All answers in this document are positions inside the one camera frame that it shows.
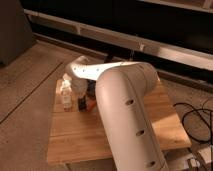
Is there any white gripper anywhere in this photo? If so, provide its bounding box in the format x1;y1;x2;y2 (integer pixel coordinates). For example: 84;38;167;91
70;78;88;98

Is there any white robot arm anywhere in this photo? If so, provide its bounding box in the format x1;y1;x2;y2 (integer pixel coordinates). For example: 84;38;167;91
65;56;169;171

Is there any clear plastic bottle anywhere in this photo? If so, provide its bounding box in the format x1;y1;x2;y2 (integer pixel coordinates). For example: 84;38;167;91
60;74;72;111

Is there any small black rectangular device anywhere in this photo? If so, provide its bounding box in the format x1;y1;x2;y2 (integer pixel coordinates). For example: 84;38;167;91
78;97;87;110

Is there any red orange tool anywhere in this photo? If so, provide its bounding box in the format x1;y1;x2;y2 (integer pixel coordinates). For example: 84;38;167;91
87;100;97;111

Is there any dark cabinet at left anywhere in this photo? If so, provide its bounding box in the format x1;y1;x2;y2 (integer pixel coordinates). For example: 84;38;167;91
0;0;36;65

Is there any white metal rail frame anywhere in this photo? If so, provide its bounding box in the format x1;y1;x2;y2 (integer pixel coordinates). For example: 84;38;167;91
24;9;213;71

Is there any black floor cable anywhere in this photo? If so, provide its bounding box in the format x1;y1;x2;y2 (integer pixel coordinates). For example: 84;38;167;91
172;101;213;145

